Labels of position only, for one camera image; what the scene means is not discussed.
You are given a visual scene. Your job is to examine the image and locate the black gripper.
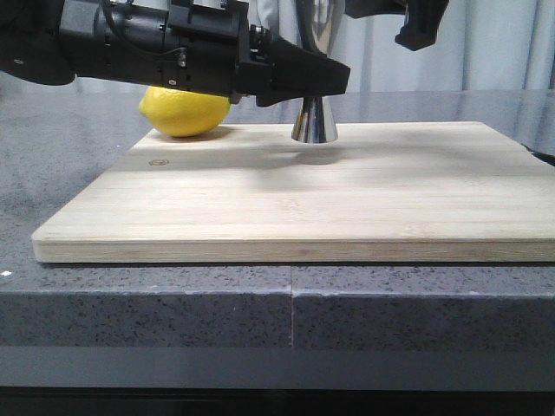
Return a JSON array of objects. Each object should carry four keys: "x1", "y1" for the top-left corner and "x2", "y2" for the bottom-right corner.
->
[
  {"x1": 60, "y1": 1, "x2": 271, "y2": 101},
  {"x1": 256, "y1": 0, "x2": 449, "y2": 107}
]

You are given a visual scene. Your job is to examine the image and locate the light wooden cutting board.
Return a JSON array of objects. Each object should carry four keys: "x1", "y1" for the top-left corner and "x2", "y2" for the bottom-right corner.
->
[{"x1": 32, "y1": 121, "x2": 554, "y2": 263}]

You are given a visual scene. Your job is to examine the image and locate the grey curtain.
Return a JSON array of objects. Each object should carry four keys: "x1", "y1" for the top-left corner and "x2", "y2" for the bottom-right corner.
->
[{"x1": 0, "y1": 0, "x2": 555, "y2": 94}]

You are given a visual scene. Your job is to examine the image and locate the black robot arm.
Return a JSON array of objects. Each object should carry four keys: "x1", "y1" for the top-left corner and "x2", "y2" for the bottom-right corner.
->
[{"x1": 1, "y1": 1, "x2": 349, "y2": 107}]

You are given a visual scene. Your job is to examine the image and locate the yellow lemon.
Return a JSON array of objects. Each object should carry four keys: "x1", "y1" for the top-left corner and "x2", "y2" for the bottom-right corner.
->
[{"x1": 138, "y1": 87, "x2": 231, "y2": 137}]

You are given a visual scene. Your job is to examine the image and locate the black metal board handle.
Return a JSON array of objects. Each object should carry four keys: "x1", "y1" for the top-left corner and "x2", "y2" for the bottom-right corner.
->
[{"x1": 526, "y1": 146, "x2": 555, "y2": 166}]

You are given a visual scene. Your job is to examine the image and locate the steel double jigger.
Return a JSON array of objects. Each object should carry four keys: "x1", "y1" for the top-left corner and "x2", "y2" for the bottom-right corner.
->
[{"x1": 291, "y1": 0, "x2": 345, "y2": 144}]

